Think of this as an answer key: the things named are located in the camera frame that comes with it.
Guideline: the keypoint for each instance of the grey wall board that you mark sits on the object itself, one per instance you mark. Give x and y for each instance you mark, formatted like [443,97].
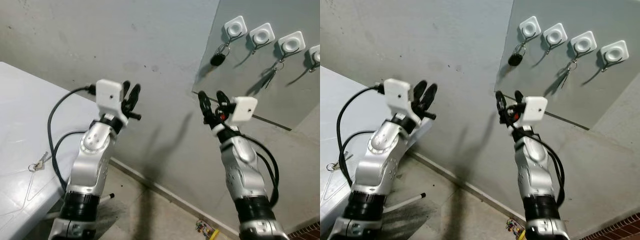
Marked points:
[300,85]
[600,90]

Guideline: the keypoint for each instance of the small yellow toy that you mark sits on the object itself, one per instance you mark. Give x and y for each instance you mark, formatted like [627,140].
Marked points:
[520,233]
[212,233]

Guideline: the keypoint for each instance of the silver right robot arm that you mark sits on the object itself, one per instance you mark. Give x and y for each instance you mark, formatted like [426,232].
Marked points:
[240,170]
[530,170]

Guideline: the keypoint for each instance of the white table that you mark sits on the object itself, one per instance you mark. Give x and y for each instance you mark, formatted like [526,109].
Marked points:
[330,110]
[25,115]

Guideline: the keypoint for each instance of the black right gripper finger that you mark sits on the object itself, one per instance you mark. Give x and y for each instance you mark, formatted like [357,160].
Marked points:
[500,102]
[517,96]
[220,98]
[203,102]

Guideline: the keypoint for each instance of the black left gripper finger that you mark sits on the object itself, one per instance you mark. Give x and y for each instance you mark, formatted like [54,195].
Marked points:
[126,90]
[135,95]
[431,96]
[419,92]

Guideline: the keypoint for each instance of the silver key bunch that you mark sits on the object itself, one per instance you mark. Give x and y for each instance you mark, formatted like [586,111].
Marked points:
[332,166]
[36,166]

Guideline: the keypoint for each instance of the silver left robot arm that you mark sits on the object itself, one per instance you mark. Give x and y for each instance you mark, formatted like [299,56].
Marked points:
[92,160]
[380,160]

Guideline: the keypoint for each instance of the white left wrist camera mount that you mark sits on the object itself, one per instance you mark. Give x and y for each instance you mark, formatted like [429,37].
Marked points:
[109,97]
[397,95]

